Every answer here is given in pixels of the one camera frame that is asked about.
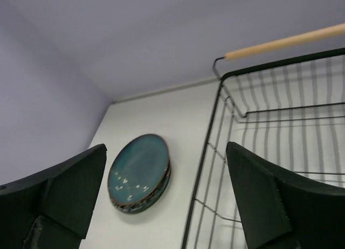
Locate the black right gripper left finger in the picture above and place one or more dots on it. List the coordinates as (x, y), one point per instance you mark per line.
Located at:
(53, 208)

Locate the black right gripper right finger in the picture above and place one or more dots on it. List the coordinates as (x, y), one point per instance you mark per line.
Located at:
(281, 209)

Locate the dark teal plate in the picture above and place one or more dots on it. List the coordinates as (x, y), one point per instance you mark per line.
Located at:
(138, 170)

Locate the grey patterned plate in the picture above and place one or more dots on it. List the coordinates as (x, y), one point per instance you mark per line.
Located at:
(151, 201)

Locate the black wire dish rack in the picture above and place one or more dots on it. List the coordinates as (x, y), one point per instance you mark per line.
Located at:
(289, 112)

